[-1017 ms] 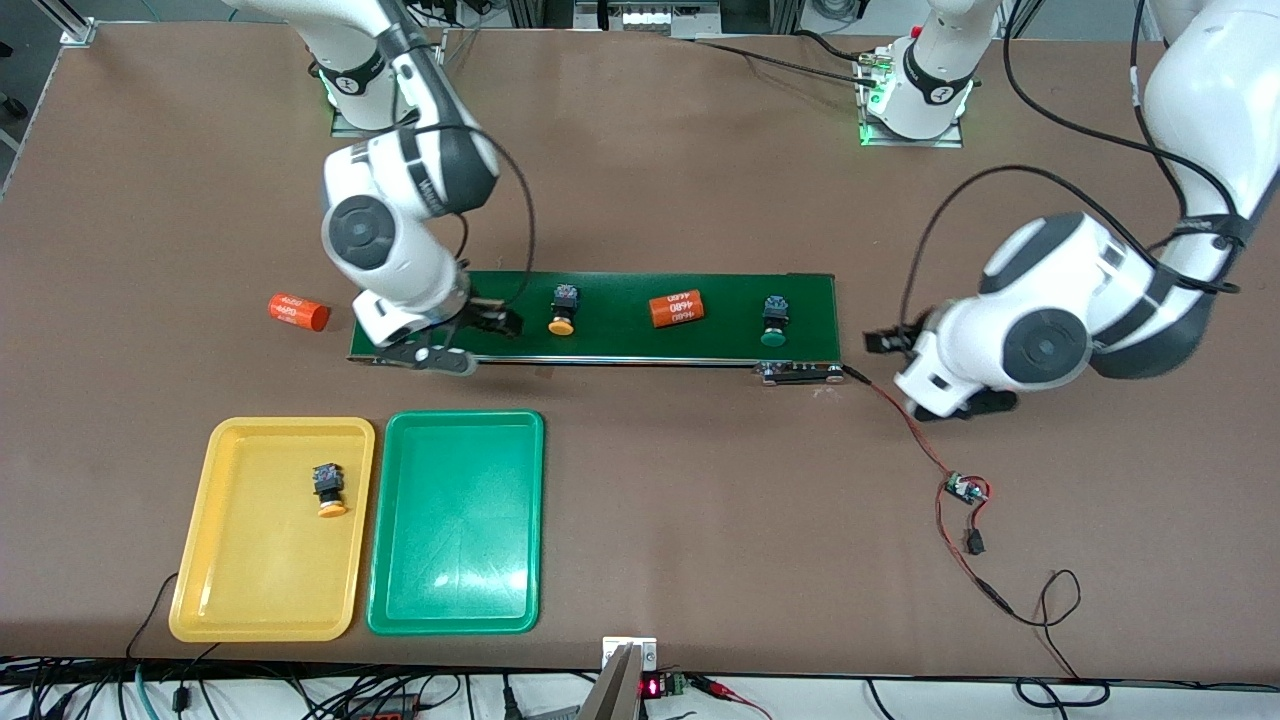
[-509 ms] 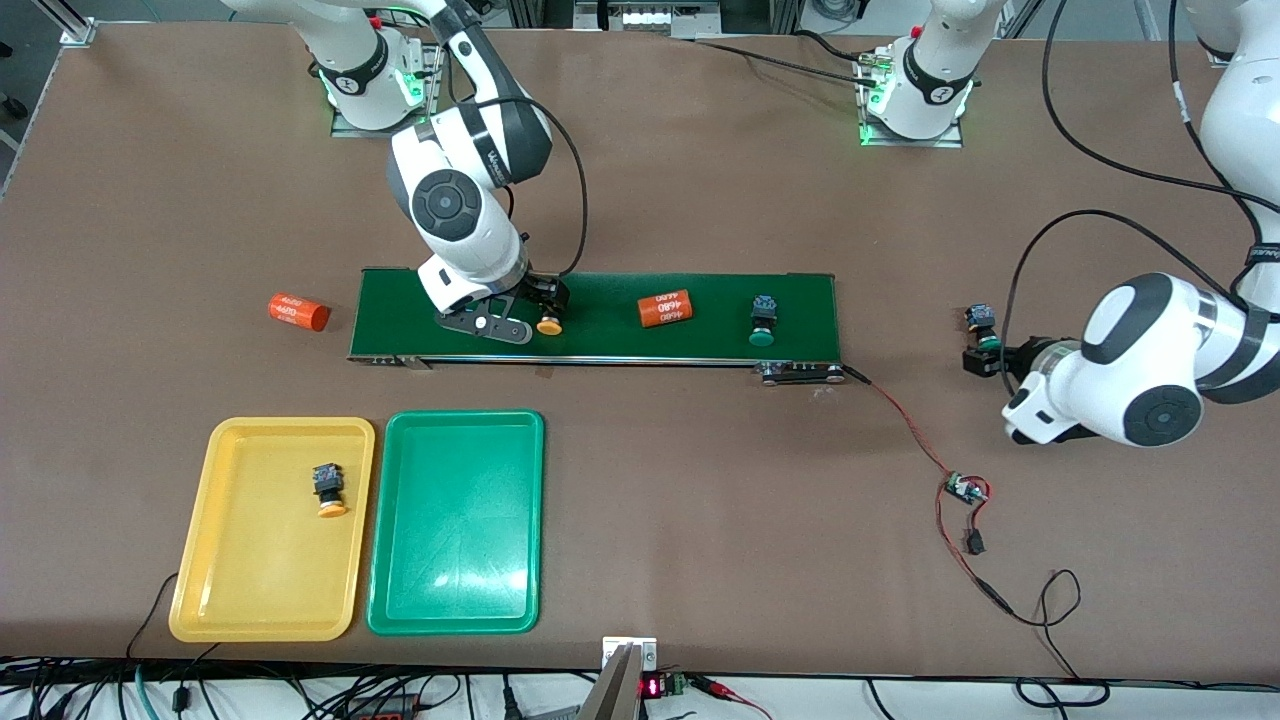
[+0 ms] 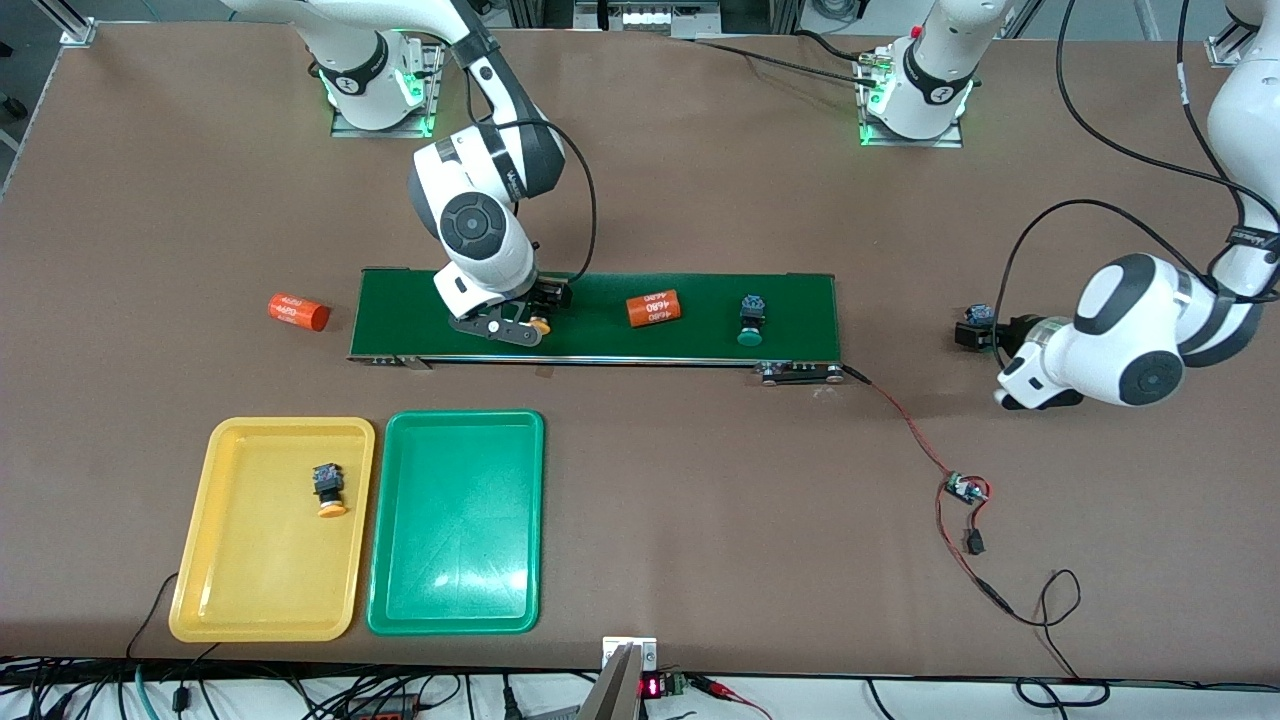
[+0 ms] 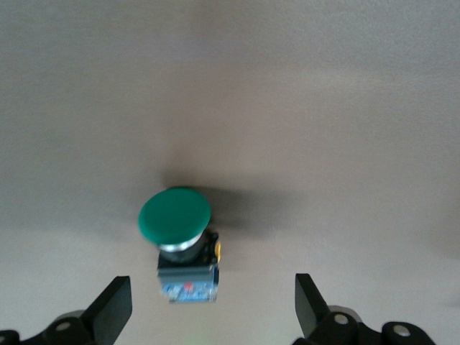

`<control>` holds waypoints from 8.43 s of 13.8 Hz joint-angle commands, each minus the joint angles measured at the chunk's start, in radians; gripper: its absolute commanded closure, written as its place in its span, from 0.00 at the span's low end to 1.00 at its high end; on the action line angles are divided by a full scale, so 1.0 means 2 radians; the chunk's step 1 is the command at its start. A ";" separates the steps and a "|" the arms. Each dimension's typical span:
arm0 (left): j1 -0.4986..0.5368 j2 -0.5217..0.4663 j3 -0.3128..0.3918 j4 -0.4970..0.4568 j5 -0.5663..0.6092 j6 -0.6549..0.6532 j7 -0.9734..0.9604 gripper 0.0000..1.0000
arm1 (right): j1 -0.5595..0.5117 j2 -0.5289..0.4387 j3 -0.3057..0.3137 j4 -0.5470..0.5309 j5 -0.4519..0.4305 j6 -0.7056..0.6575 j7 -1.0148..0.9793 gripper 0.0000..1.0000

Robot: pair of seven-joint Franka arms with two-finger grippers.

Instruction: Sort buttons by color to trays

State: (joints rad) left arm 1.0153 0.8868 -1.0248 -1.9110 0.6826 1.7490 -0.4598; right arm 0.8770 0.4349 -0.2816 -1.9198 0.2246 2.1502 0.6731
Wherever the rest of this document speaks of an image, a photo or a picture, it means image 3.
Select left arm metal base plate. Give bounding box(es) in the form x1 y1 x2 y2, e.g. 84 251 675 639
860 95 964 149

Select red black motor wire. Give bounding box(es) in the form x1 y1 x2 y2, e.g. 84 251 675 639
843 365 956 481

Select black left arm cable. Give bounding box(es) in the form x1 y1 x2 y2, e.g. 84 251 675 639
995 0 1280 346

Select grey metal camera mount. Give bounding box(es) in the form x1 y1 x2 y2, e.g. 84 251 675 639
578 636 659 720

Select green conveyor belt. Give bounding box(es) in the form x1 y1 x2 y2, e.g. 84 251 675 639
347 267 846 386

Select yellow plastic tray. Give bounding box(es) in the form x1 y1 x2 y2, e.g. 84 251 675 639
168 416 376 643

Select aluminium frame structure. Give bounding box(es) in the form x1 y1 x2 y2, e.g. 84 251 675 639
505 0 801 36

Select thin black cable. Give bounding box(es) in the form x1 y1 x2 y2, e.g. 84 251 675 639
125 572 216 663

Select black power strip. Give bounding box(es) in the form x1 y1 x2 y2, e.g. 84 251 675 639
340 693 421 720

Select black table cable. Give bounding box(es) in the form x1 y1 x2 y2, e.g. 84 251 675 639
690 28 886 89

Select red black power lead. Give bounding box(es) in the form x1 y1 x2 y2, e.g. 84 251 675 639
935 495 1083 681

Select green plastic tray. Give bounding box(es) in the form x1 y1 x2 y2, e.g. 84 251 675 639
366 409 546 637

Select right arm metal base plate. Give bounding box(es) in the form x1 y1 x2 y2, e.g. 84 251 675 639
330 28 448 139

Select orange 4680 cylinder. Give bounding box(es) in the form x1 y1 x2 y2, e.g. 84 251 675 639
626 288 684 329
267 292 332 334

